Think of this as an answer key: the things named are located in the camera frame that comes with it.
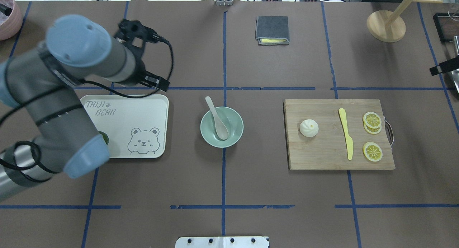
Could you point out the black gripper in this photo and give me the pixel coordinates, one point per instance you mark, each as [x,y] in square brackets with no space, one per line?
[139,73]

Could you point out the dark green avocado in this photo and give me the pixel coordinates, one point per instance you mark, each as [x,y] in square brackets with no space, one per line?
[105,137]

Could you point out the upper lemon slice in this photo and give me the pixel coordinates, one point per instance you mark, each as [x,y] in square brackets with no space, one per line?
[372,120]

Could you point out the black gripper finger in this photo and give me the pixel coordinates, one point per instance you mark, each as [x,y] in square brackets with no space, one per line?
[445,67]

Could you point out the folded grey yellow cloth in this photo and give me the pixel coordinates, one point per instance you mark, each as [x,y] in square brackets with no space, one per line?
[272,30]

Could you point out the pink bowl with ice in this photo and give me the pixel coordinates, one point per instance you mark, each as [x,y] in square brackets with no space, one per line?
[10,25]

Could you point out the white steamed bun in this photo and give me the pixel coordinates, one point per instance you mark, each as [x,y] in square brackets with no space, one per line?
[309,128]

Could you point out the lower lemon slice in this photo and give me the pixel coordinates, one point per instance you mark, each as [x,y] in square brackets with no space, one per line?
[372,152]

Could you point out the white bear serving tray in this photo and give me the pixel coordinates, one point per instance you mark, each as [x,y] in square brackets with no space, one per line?
[136,128]

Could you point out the hidden lemon slice underneath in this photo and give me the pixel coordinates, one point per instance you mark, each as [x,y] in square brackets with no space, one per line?
[373,131]

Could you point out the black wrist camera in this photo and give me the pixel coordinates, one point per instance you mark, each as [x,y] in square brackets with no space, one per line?
[133,32]

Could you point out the lemon slice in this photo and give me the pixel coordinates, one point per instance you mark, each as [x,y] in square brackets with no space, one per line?
[372,120]
[372,152]

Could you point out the white ceramic soup spoon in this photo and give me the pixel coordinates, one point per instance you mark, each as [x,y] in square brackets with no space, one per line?
[221,129]

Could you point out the yellow plastic knife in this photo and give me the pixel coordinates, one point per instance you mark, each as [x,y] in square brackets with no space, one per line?
[348,140]

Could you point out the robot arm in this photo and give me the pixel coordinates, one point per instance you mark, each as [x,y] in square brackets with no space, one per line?
[43,80]

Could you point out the wooden mug tree stand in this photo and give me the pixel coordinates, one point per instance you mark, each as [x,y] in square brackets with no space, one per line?
[388,26]

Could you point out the bamboo cutting board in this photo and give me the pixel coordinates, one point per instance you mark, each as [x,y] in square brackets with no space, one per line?
[327,150]

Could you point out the dark tray with glasses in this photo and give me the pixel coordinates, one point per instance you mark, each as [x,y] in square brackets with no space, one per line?
[447,26]

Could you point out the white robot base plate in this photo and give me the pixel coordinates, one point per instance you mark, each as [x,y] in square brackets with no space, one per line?
[223,242]

